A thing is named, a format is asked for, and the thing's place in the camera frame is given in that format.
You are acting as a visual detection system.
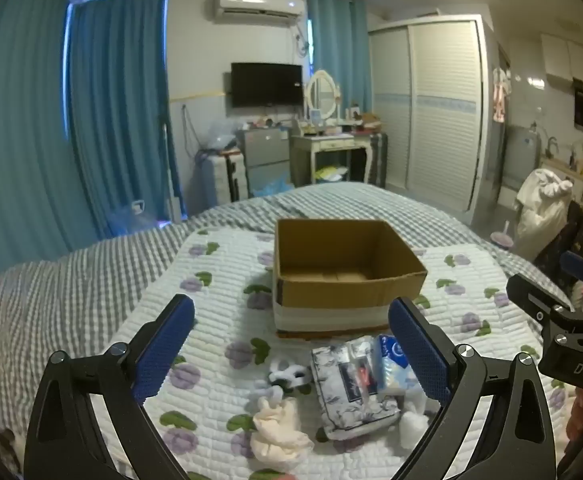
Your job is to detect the black wall television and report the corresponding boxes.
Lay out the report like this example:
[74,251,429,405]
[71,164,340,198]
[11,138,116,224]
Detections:
[230,62,304,109]

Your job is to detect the white clothes pile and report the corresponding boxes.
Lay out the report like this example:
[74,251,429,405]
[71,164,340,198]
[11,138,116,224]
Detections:
[514,167,575,261]

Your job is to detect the cream cloth bundle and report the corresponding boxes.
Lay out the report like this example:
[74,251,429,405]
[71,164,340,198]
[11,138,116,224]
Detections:
[250,395,315,474]

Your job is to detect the floral tissue pack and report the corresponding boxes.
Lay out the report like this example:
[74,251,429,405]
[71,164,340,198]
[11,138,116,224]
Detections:
[310,340,402,442]

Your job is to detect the white oval mirror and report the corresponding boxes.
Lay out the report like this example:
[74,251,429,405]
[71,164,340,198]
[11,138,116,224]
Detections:
[304,70,343,122]

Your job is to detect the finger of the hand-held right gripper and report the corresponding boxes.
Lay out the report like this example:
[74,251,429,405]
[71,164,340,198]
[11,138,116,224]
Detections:
[506,273,580,334]
[560,251,583,287]

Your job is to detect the white sliding wardrobe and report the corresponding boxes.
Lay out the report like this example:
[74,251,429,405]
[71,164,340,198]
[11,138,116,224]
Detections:
[368,14,490,226]

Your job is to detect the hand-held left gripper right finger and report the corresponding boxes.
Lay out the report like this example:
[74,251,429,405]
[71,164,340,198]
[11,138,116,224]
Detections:
[389,297,558,480]

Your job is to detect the white suitcase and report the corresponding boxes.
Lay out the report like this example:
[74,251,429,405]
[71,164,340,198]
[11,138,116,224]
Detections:
[205,152,250,207]

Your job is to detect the small grey fridge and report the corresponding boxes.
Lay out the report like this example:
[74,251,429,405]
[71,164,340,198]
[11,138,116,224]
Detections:
[241,127,293,199]

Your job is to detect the white air conditioner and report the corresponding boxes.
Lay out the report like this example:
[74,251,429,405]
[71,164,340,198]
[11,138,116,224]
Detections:
[214,0,306,26]

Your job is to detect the white floral quilt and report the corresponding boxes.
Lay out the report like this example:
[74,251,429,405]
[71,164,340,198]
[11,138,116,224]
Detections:
[106,227,572,480]

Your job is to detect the dark chair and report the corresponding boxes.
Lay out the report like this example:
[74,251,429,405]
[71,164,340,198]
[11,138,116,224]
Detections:
[534,204,583,282]

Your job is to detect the blue curtain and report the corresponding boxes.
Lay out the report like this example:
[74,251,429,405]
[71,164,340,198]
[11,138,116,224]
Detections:
[0,0,98,281]
[68,0,188,239]
[305,0,375,117]

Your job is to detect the pink cup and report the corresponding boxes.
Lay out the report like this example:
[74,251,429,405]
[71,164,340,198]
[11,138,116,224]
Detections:
[490,220,515,249]

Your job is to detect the clear plastic bag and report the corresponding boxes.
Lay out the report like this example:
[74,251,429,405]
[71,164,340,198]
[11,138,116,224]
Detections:
[203,119,242,152]

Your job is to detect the blue plastic bag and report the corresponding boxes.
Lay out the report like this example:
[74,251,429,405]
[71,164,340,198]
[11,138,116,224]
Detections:
[251,174,295,199]

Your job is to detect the white cloth bundle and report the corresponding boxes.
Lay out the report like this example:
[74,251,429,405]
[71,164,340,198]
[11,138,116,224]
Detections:
[399,394,440,449]

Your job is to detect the white plastic clip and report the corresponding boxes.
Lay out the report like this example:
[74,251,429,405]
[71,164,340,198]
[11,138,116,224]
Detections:
[266,362,313,397]

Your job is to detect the pink hanging clothes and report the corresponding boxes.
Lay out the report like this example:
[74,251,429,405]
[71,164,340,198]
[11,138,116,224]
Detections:
[491,66,513,124]

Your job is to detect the white wall cabinets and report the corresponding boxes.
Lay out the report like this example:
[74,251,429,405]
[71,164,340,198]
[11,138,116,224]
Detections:
[540,32,583,89]

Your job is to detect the blue and white tissue pack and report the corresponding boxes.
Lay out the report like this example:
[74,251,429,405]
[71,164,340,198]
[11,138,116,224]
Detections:
[372,334,413,397]

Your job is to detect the clear water jug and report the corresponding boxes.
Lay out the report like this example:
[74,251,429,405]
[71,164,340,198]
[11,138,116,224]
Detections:
[114,200,160,237]

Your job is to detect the grey washing machine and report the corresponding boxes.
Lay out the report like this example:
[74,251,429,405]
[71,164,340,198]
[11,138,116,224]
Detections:
[503,125,543,197]

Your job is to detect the clear plastic packet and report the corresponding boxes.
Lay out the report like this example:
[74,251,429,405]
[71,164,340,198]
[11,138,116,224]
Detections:
[344,337,379,395]

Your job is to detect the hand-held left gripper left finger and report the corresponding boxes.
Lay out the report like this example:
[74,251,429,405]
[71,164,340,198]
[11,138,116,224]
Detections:
[24,294,197,480]

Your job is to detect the white dressing table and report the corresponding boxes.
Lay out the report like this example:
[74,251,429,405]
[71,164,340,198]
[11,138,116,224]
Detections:
[290,132,373,189]

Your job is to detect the brown cardboard box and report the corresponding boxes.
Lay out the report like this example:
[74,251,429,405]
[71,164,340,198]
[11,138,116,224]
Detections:
[272,218,429,339]

